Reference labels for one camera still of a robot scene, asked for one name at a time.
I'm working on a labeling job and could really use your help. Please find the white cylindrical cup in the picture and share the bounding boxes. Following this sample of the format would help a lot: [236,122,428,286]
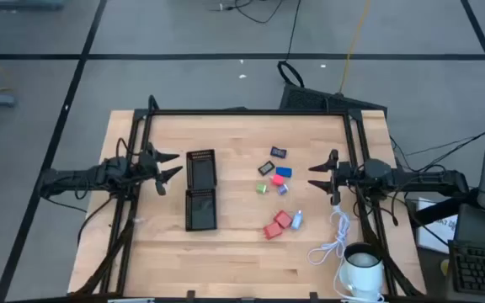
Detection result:
[338,242,386,302]

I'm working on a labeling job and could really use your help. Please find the yellow hanging cable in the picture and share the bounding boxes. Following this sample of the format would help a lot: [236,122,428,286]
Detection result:
[338,0,372,94]

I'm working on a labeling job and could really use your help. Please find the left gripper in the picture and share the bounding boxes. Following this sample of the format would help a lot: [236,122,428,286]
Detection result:
[135,141,184,197]

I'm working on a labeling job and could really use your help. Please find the black plastic mesh basket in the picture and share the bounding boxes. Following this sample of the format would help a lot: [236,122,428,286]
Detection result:
[184,188,219,232]
[185,148,219,191]

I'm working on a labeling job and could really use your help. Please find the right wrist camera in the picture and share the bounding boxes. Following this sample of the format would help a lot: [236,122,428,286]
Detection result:
[365,157,394,180]

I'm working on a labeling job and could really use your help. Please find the red wall charger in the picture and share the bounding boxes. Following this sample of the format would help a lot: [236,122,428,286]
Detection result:
[263,221,284,241]
[273,210,294,230]

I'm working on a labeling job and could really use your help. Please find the black metal table frame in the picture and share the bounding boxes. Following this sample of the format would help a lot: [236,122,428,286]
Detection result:
[67,107,427,303]

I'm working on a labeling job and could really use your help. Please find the light blue small bottle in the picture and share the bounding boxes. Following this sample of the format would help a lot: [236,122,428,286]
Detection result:
[290,210,304,231]

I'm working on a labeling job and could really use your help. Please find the black pocket device grey screen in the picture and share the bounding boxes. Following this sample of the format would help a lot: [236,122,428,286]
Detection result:
[257,160,276,177]

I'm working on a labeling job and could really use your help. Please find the black floor cable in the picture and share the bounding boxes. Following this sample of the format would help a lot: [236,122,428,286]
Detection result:
[207,0,285,25]

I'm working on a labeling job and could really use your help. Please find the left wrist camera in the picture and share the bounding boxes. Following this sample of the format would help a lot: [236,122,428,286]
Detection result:
[104,156,131,178]

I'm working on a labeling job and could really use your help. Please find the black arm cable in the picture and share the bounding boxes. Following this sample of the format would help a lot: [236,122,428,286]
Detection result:
[115,136,143,164]
[350,184,400,228]

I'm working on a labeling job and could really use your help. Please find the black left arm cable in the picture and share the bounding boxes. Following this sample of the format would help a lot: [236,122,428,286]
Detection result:
[115,136,143,164]

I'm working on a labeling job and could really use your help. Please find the black keyboard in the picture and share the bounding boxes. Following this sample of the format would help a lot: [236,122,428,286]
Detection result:
[447,239,485,302]

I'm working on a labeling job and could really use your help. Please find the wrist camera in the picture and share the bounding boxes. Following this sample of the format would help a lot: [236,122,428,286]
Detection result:
[365,157,394,180]
[104,156,131,178]

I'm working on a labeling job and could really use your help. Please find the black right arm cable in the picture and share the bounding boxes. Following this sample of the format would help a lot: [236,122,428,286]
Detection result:
[350,184,400,228]

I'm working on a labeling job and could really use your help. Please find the black hanging cable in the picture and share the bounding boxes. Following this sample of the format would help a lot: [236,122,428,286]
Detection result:
[275,0,306,88]

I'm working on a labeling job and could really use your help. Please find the black monitor stand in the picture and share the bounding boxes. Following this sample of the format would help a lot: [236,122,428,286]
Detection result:
[413,187,482,228]

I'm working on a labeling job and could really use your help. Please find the black monitor cable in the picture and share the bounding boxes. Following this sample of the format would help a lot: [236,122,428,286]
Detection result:
[405,130,485,158]

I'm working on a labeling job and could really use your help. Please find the black table cable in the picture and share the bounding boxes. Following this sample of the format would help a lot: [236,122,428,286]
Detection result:
[76,194,117,247]

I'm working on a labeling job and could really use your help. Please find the white cable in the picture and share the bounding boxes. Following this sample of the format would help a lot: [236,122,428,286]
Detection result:
[306,204,385,303]

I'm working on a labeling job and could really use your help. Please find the black perforated computer case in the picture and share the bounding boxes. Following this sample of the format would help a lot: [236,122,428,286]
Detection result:
[279,82,389,118]

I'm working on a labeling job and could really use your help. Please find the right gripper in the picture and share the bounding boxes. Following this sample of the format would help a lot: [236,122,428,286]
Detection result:
[307,148,369,206]

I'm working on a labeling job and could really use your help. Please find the white paper sheet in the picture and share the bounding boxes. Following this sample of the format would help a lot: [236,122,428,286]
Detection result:
[414,196,459,255]

